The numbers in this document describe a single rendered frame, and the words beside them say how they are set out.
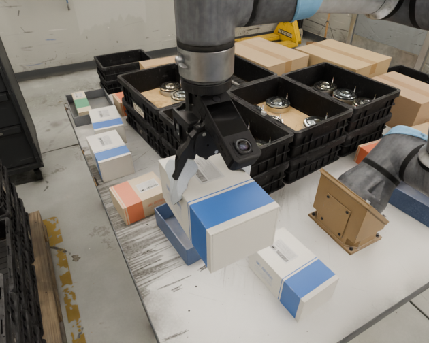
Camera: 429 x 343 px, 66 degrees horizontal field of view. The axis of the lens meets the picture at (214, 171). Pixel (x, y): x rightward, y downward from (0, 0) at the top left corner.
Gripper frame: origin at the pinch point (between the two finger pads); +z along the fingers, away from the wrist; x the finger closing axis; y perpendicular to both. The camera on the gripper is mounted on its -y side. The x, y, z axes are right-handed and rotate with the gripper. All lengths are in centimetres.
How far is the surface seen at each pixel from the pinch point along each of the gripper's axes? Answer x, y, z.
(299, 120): -66, 50, 28
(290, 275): -19.3, -3.7, 32.4
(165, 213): -2, 37, 38
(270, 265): -16.7, 0.9, 32.4
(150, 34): -116, 380, 81
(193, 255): -2.7, 17.1, 38.0
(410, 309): -102, -9, 112
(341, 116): -69, 32, 19
